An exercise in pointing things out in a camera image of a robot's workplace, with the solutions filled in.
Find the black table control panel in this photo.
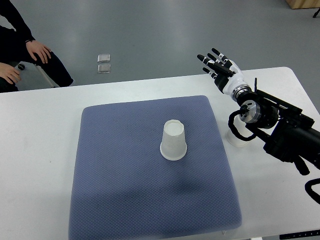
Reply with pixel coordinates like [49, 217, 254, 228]
[279, 230, 320, 240]

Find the blue-grey textured mat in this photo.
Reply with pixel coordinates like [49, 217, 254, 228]
[68, 95, 242, 240]

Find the white paper cup on mat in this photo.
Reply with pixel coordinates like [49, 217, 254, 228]
[160, 119, 187, 161]

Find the black tripod leg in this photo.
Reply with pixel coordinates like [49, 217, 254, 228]
[312, 8, 320, 18]

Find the person in dark clothes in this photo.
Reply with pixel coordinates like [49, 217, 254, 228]
[0, 0, 74, 93]

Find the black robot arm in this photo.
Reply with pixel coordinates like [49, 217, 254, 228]
[197, 48, 320, 176]

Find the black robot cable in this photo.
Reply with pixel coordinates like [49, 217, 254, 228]
[227, 110, 257, 140]

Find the lower metal floor plate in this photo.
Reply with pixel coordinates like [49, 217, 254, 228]
[97, 63, 111, 74]

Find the metal floor plate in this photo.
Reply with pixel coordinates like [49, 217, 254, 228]
[97, 53, 111, 63]
[97, 63, 111, 74]

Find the wooden furniture corner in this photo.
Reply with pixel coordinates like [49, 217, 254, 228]
[285, 0, 320, 10]

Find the upper metal floor plate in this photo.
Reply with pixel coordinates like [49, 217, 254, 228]
[97, 53, 111, 63]

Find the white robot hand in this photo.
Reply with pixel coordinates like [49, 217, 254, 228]
[197, 48, 250, 96]

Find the person's left hand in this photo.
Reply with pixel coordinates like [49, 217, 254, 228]
[25, 40, 51, 64]

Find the person's right hand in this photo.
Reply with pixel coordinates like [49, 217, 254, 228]
[0, 62, 21, 85]

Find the white paper cup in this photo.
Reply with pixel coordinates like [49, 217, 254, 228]
[160, 119, 187, 161]
[226, 116, 252, 147]

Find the office chair leg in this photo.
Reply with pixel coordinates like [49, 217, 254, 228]
[16, 62, 56, 88]

